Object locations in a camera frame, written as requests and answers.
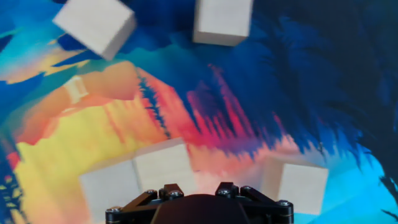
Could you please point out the forest sunset printed cloth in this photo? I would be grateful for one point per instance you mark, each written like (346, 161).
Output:
(248, 93)

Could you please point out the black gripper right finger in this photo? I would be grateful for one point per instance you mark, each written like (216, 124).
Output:
(261, 202)

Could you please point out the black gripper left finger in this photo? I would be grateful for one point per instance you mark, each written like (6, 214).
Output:
(140, 202)

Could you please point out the light wooden cube block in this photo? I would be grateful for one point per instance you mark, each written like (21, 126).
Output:
(298, 186)
(222, 18)
(93, 21)
(164, 168)
(109, 189)

